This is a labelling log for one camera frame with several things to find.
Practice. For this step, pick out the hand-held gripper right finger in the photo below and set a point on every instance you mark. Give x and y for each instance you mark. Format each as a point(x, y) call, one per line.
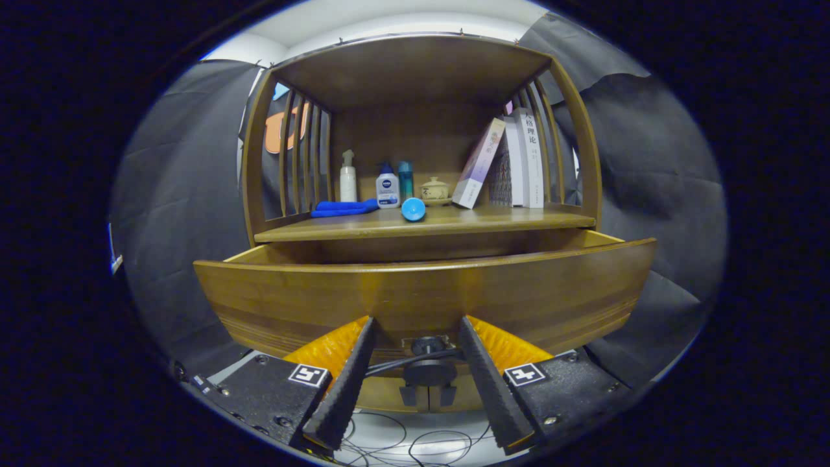
point(493, 386)

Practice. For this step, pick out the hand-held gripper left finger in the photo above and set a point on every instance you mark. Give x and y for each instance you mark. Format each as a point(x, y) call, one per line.
point(347, 386)

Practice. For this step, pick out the black drawer knob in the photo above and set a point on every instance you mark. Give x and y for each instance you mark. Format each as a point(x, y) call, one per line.
point(428, 373)

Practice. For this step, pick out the wooden drawer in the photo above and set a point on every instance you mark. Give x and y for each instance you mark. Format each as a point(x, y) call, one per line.
point(421, 285)

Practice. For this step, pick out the blue cosmetic tube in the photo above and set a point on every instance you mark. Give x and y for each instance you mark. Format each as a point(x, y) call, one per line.
point(413, 209)

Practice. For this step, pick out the wooden cabinet door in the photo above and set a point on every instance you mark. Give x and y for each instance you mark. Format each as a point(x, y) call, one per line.
point(379, 397)
point(473, 397)

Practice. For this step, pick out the wooden countertop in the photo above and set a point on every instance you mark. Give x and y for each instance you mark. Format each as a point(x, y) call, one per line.
point(493, 220)

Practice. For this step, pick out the wooden cabinet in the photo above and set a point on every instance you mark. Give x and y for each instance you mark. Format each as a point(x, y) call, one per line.
point(415, 71)

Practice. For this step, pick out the blue folded cloth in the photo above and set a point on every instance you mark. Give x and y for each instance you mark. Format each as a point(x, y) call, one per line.
point(343, 208)

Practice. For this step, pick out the white bottle with blue cap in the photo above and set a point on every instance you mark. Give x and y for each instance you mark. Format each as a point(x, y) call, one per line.
point(388, 191)

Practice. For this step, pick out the white pump bottle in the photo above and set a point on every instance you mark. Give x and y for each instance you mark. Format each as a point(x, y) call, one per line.
point(348, 185)

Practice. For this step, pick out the beige lidded teacup with saucer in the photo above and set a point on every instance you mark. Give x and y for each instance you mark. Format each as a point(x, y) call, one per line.
point(434, 190)

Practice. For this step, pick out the dark patterned book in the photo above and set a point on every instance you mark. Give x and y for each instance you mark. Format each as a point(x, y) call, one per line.
point(500, 181)

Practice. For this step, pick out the slim teal bottle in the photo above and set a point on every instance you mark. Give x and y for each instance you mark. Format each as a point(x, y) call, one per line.
point(406, 181)

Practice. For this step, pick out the purple and white book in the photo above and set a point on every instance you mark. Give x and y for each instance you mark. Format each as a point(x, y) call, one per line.
point(480, 165)

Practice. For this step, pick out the thin white book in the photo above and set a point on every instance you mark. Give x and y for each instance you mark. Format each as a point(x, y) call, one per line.
point(515, 165)

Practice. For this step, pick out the thick white book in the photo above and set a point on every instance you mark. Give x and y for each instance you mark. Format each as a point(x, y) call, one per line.
point(533, 162)

